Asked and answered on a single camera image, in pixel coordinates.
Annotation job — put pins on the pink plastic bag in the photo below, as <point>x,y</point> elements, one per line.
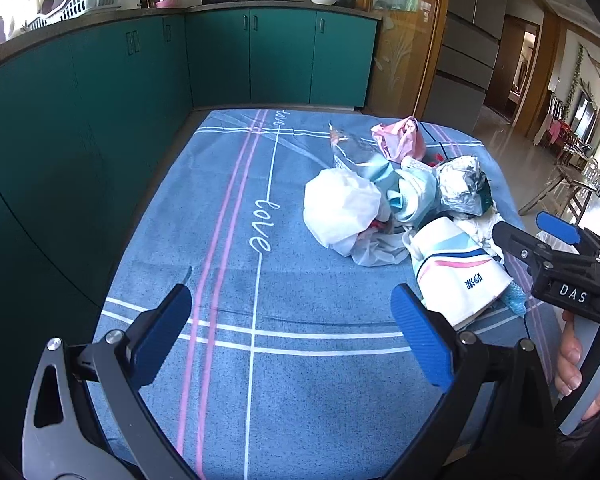
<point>405,142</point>

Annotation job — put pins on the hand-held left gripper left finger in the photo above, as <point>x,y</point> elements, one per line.
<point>165,335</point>

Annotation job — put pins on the blue striped printed cloth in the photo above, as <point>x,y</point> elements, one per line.
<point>280,385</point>

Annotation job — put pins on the wooden framed glass door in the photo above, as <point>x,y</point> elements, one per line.
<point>405,35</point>

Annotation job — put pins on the grey refrigerator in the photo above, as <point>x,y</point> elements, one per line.
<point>465,50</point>

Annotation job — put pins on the brown wooden room door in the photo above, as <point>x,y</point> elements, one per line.
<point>505,65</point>

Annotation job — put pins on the pink cloth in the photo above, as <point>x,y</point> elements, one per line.
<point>555,130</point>

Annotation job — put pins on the light blue face mask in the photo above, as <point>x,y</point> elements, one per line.
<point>410,195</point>

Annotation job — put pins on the silver foil bag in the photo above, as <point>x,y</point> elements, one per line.
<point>460,185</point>

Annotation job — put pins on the teal kitchen cabinet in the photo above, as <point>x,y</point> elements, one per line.
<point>105,110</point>

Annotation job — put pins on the person's right forearm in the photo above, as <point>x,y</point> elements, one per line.
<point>592,442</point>

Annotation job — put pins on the wooden chair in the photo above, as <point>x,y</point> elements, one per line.
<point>567,180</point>

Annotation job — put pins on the pink bowl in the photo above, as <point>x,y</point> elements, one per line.
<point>165,2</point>

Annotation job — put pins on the person's right hand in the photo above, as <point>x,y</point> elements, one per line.
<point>570,360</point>

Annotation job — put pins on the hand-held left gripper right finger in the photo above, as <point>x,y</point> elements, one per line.
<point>420,340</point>

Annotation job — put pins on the white bowl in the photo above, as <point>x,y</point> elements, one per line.
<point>322,1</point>

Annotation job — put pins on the white crumpled tissue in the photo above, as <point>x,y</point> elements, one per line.
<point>480,227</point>

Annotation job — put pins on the white plastic bag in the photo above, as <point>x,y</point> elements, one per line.
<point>335,205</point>

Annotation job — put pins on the teal bubble wrap piece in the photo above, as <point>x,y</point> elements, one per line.
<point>516,300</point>

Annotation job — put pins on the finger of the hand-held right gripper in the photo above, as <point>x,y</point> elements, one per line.
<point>557,227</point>
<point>517,242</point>

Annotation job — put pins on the grey kitchen countertop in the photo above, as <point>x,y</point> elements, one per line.
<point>80,22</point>

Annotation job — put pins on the wall television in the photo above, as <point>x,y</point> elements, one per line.
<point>582,112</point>

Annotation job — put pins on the white dish rack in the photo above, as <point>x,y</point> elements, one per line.
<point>80,0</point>

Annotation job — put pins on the clear plastic bottle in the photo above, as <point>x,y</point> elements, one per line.
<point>352,152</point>

